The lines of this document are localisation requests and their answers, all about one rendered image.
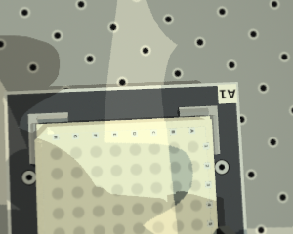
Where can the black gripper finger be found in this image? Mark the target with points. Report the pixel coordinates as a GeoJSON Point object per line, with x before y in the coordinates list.
{"type": "Point", "coordinates": [224, 230]}

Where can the grey flat base plate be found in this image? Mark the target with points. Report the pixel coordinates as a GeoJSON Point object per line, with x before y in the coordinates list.
{"type": "Point", "coordinates": [73, 44]}

